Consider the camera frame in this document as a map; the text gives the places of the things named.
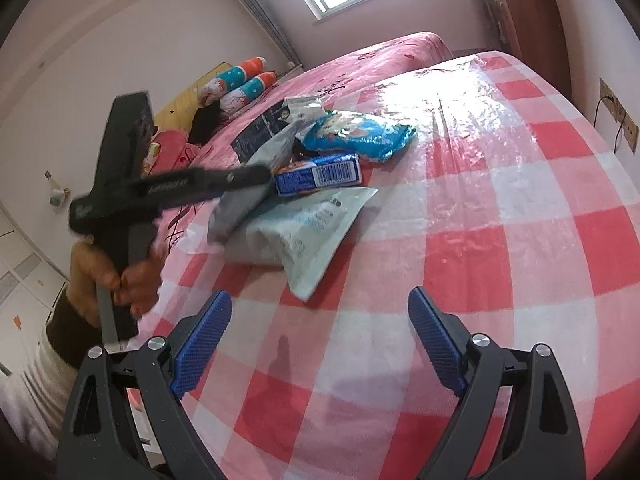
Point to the person's left hand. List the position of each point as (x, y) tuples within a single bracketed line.
[(82, 280)]

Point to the grey foil packet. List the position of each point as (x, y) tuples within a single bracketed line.
[(240, 207)]

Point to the white plastic packet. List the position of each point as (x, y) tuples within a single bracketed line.
[(300, 240)]

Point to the person's white clothing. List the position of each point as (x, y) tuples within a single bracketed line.
[(35, 400)]

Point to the yellow headboard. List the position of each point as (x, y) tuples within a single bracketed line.
[(175, 105)]

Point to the person's left forearm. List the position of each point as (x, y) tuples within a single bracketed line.
[(67, 332)]

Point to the bed with pink bedspread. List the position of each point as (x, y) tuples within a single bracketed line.
[(360, 60)]

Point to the blue cardboard box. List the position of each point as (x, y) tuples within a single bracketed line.
[(325, 172)]

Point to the floral pillow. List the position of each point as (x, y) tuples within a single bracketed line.
[(152, 153)]

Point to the small wall ornament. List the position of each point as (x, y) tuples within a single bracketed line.
[(57, 192)]

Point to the teal and orange bolster cushion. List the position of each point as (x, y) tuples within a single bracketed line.
[(248, 91), (237, 71)]

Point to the wall socket strip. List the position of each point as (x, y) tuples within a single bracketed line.
[(627, 125)]

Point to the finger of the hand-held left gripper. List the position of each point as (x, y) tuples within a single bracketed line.
[(210, 180)]

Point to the pink pillow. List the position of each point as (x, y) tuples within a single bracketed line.
[(172, 142)]

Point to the blue snack bag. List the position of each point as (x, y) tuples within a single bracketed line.
[(360, 135)]

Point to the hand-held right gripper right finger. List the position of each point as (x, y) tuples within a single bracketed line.
[(436, 345)]

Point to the small white carton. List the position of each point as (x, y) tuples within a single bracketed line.
[(300, 107)]

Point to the pink checkered tablecloth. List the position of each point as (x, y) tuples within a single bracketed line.
[(500, 210)]

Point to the dark flat packet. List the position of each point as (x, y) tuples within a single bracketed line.
[(255, 132)]

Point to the grey curtain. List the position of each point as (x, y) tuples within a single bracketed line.
[(260, 15)]

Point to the wooden dresser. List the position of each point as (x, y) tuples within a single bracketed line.
[(535, 35)]

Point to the black cloth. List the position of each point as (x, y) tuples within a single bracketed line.
[(205, 122)]

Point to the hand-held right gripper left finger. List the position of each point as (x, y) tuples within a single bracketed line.
[(200, 342)]

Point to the white cupboard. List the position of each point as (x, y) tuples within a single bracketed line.
[(20, 270)]

